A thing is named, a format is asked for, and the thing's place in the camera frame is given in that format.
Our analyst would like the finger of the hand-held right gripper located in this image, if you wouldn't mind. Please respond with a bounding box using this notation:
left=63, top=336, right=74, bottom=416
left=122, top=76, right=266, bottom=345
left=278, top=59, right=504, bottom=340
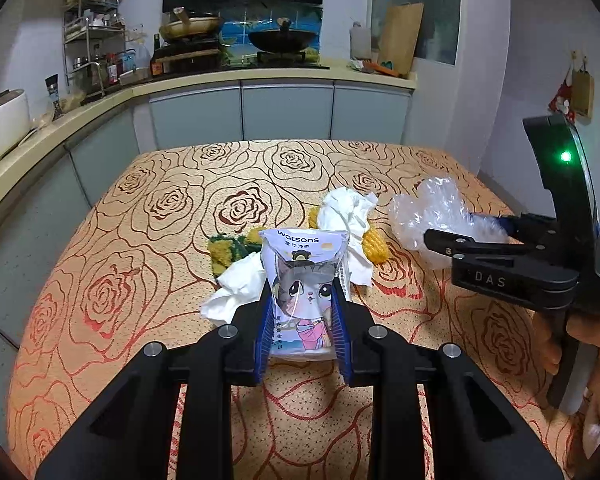
left=424, top=229, right=579, bottom=311
left=471, top=212, right=561, bottom=247

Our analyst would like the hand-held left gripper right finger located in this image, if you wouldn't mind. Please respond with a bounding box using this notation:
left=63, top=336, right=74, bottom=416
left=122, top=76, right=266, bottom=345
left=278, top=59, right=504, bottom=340
left=330, top=277, right=566, bottom=480

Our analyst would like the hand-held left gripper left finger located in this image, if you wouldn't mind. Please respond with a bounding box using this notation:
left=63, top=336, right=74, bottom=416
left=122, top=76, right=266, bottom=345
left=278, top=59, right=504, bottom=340
left=35, top=272, right=273, bottom=480

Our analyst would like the cat-print tissue packet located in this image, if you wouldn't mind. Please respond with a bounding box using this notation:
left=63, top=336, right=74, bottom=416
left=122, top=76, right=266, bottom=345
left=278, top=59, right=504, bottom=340
left=257, top=227, right=353, bottom=363

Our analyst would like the clear plastic bag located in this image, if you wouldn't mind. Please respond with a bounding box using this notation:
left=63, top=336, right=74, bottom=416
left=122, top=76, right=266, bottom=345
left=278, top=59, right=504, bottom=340
left=387, top=176, right=513, bottom=271

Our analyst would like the small crumpled white tissue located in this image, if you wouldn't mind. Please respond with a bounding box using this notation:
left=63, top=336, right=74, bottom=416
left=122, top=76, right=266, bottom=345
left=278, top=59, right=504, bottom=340
left=200, top=252, right=268, bottom=326

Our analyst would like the yellow green scrub sponge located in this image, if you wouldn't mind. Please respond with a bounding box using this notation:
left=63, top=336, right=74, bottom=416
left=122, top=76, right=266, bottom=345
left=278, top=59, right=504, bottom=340
left=207, top=232, right=266, bottom=278

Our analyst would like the yellow corn cob piece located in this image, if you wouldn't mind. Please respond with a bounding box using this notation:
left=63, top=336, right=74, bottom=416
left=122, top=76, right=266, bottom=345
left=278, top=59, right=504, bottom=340
left=361, top=227, right=390, bottom=263

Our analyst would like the large crumpled white tissue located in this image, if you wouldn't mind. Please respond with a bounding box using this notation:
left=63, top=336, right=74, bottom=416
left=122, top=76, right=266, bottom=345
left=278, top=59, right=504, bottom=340
left=317, top=187, right=379, bottom=288

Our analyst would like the wooden cutting board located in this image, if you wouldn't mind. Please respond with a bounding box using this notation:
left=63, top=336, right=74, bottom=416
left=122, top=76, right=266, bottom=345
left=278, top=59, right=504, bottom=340
left=377, top=2, right=425, bottom=76

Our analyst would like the white plastic bottle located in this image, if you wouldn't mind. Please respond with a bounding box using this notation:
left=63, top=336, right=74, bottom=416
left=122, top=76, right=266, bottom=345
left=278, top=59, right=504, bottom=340
left=350, top=22, right=373, bottom=61

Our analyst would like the black gas stove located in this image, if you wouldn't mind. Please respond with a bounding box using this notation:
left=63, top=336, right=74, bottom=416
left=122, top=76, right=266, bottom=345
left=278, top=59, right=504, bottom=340
left=152, top=42, right=331, bottom=73

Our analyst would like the black wok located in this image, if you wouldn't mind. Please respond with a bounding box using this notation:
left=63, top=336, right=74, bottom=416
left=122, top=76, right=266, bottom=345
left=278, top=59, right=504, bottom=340
left=247, top=20, right=316, bottom=56

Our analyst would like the black-topped seasoning pouch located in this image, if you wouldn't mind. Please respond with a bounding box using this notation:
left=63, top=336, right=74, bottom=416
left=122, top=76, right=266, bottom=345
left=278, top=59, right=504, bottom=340
left=45, top=75, right=63, bottom=121

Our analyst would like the white rice cooker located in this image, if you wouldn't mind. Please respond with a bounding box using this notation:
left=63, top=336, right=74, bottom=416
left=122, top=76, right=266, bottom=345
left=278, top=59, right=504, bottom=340
left=0, top=89, right=33, bottom=173

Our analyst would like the metal spice rack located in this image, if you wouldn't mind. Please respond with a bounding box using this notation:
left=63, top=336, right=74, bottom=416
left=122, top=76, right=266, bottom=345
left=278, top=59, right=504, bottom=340
left=62, top=0, right=131, bottom=101

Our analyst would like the red wall decoration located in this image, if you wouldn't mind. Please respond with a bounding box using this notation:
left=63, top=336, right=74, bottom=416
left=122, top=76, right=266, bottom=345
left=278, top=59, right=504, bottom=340
left=547, top=70, right=578, bottom=123

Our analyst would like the brown hanging wall board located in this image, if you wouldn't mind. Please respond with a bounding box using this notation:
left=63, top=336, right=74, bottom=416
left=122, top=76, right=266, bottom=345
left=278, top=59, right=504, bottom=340
left=571, top=52, right=595, bottom=120

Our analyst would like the pan with wooden handle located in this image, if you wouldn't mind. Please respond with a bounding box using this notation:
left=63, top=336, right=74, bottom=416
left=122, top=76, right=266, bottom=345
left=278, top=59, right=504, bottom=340
left=159, top=7, right=226, bottom=43

